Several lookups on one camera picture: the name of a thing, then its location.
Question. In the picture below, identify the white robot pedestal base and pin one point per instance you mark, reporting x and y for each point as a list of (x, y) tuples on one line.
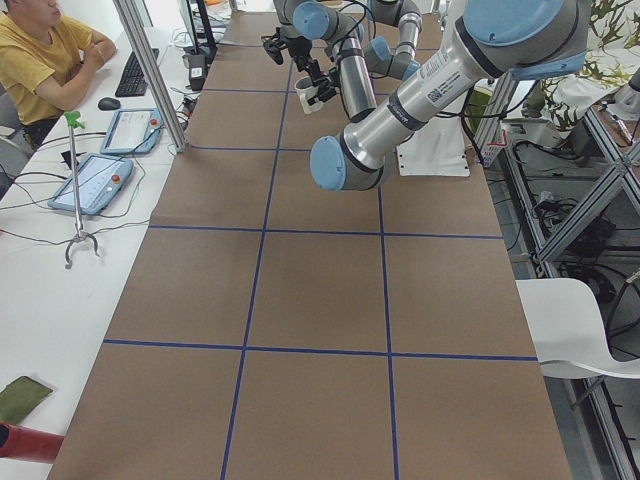
[(438, 149)]

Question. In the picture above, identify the black keyboard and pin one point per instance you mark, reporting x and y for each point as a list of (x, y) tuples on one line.
[(132, 82)]

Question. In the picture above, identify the aluminium frame post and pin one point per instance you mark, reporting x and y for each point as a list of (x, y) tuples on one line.
[(133, 27)]

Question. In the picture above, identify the white chair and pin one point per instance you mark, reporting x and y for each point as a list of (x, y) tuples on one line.
[(567, 331)]

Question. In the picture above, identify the green cloth pouch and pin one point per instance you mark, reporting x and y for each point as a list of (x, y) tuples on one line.
[(20, 397)]

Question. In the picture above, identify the black computer mouse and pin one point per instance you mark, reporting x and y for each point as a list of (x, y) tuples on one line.
[(108, 104)]

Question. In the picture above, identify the red cylinder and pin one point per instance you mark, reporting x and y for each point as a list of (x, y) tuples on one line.
[(21, 443)]

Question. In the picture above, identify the person in yellow shirt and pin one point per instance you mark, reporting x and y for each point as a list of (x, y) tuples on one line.
[(48, 62)]

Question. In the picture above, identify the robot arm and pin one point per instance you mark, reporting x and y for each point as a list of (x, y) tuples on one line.
[(530, 39), (400, 35)]

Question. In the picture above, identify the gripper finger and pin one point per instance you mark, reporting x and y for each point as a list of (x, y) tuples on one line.
[(311, 67), (319, 94)]

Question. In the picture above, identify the aluminium frame rack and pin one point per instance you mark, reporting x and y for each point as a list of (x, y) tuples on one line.
[(570, 208)]

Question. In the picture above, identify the blue teach pendant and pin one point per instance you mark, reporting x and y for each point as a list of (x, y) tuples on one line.
[(100, 178), (132, 131)]

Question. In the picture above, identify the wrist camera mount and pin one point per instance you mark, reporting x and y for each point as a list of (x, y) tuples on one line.
[(275, 44)]

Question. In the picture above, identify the near blue teach pendant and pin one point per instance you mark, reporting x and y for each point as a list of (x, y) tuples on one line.
[(100, 178)]

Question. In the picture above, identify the white mug with handle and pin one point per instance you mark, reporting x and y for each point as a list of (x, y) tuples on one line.
[(301, 87)]

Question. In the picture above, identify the far blue teach pendant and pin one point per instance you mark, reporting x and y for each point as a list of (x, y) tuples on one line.
[(132, 131)]

